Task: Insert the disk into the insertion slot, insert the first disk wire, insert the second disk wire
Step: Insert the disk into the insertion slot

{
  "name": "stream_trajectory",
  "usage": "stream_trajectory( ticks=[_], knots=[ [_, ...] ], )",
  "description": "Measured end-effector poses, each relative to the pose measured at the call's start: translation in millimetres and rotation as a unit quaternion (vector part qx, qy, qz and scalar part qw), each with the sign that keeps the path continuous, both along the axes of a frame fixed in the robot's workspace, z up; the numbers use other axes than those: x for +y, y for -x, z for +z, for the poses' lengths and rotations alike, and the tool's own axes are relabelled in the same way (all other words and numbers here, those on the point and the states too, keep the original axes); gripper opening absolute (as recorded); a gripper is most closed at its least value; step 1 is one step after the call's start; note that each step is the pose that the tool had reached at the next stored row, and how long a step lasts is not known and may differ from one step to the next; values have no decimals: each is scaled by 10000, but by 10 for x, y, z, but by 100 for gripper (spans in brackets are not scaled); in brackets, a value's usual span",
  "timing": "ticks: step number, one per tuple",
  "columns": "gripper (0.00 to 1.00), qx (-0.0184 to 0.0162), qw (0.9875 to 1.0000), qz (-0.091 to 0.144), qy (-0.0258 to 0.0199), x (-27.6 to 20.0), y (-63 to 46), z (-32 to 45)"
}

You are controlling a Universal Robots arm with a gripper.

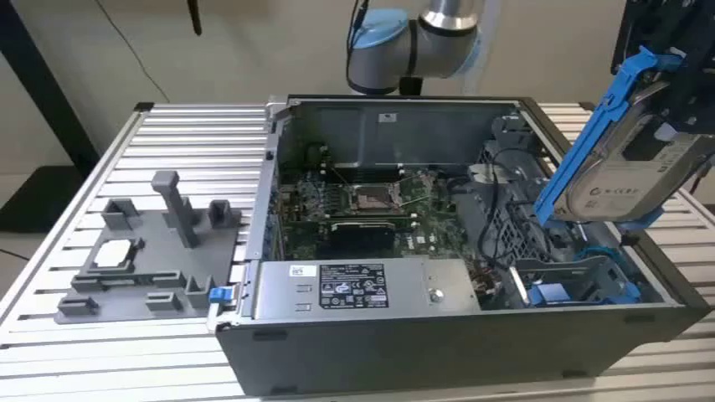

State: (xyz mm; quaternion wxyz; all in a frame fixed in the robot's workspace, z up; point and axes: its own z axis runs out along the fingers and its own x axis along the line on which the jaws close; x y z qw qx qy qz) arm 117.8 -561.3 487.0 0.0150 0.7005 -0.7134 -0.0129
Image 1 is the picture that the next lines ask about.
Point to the green motherboard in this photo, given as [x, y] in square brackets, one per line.
[430, 222]

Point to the black table corner cap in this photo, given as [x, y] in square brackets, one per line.
[144, 106]
[586, 106]

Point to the black box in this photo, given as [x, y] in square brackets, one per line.
[39, 197]

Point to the grey parts rack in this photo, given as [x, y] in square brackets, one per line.
[167, 251]

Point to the black open PC case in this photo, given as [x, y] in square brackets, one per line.
[424, 356]

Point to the black power supply label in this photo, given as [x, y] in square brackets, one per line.
[352, 287]

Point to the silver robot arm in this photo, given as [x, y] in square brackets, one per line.
[414, 50]

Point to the silver CPU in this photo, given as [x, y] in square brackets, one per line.
[115, 253]

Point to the hard disk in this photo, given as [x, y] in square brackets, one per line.
[614, 184]

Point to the black slanted post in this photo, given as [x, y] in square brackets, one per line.
[39, 75]

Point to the black hanging rod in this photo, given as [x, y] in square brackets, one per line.
[193, 17]

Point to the CPU socket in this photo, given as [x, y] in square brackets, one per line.
[375, 197]

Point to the grey power supply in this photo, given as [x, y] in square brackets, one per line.
[430, 289]

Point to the blue case latch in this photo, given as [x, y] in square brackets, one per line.
[219, 295]

